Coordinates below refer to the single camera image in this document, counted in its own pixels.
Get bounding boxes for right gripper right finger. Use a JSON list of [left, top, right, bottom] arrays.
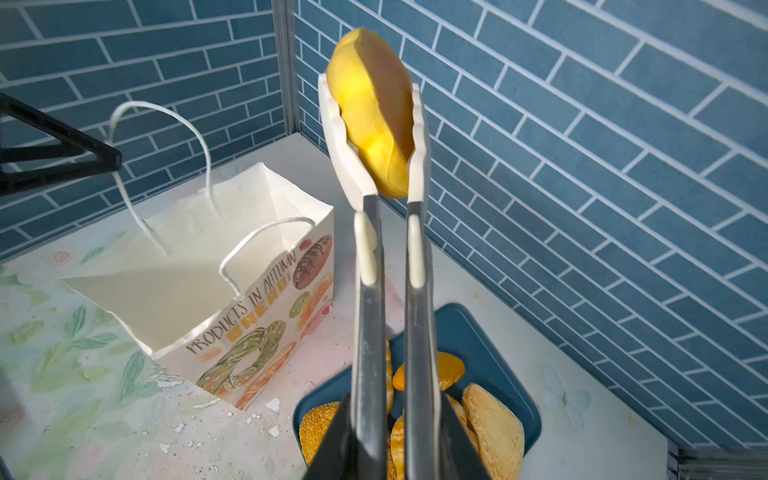
[[439, 401, 489, 480]]

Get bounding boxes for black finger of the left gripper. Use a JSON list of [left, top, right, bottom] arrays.
[[1, 93, 122, 196]]

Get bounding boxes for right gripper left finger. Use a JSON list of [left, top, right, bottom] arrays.
[[304, 407, 357, 480]]

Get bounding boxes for metal tongs white tips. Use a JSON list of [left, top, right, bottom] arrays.
[[316, 71, 442, 480]]

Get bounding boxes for large twisted ring bread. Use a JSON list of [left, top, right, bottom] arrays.
[[385, 341, 478, 479]]

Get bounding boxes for orange oval bread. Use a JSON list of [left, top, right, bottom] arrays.
[[393, 351, 466, 391]]

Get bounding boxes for white paper bread bag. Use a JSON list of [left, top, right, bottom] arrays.
[[65, 135, 335, 410]]

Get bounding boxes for small yellow bread piece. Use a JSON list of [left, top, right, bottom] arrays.
[[326, 27, 414, 199]]

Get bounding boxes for triangular toast bread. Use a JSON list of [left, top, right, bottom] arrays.
[[462, 383, 525, 480]]

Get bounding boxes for large seeded oval loaf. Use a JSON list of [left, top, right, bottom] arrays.
[[298, 401, 340, 465]]

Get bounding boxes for dark teal tray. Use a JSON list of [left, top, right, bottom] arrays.
[[293, 303, 542, 479]]

